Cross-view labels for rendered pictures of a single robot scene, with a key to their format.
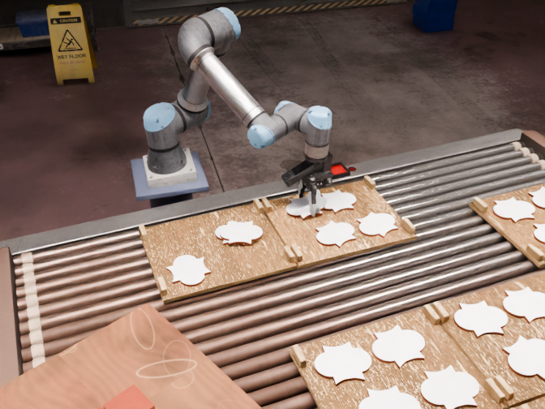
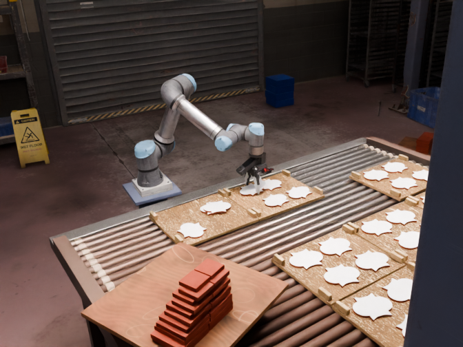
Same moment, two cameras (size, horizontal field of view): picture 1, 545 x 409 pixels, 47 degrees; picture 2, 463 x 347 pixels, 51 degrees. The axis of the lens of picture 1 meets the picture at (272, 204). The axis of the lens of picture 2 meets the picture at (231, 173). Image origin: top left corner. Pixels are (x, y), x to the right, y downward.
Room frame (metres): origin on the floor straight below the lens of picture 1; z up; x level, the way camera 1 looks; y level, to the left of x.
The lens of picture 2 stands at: (-0.54, 0.41, 2.11)
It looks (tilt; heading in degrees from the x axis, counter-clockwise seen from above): 25 degrees down; 349
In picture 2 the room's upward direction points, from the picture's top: 2 degrees counter-clockwise
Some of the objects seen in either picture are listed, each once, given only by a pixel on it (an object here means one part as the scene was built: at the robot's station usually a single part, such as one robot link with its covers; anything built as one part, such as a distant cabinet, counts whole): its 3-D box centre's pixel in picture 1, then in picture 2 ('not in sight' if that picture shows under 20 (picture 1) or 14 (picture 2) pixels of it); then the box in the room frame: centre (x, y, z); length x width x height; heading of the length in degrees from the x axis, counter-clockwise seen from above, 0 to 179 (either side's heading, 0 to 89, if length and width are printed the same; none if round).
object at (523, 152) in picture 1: (307, 204); (251, 191); (1.77, -0.12, 0.90); 1.95 x 0.05 x 0.05; 112
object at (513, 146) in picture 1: (302, 197); (245, 187); (1.82, -0.11, 0.90); 1.95 x 0.05 x 0.05; 112
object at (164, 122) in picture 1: (161, 124); (147, 154); (2.03, 0.41, 1.08); 0.13 x 0.12 x 0.14; 138
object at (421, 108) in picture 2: not in sight; (433, 107); (4.77, -3.22, 0.19); 0.50 x 0.41 x 0.37; 8
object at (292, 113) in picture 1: (289, 118); (237, 133); (1.76, -0.06, 1.25); 0.11 x 0.11 x 0.08; 48
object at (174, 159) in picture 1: (165, 152); (149, 173); (2.03, 0.41, 0.96); 0.15 x 0.15 x 0.10
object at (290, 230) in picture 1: (335, 220); (272, 194); (1.65, -0.21, 0.93); 0.41 x 0.35 x 0.02; 111
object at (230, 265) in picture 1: (214, 248); (202, 218); (1.50, 0.18, 0.93); 0.41 x 0.35 x 0.02; 111
